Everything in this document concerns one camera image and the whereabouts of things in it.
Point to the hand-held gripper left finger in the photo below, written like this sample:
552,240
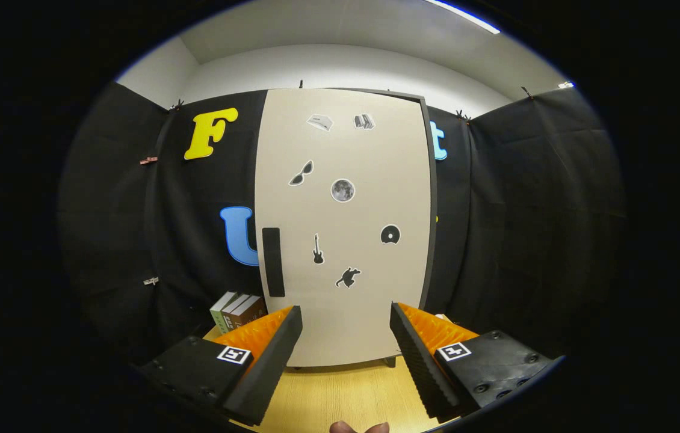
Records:
268,367

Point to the long ceiling light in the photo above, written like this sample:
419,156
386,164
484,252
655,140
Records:
460,15

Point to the black backdrop cloth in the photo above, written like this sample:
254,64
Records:
526,228

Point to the brown book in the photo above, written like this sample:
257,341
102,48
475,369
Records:
250,313

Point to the dark grey cabinet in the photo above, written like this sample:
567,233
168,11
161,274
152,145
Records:
430,180

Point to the white cloth clip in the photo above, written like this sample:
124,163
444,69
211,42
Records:
150,281

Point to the dark olive book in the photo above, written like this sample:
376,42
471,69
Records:
228,320

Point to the small ceiling light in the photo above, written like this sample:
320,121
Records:
566,85

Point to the red cloth clip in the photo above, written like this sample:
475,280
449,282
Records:
148,160

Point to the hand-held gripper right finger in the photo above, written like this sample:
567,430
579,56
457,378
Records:
421,367

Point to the green book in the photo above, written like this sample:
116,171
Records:
217,319

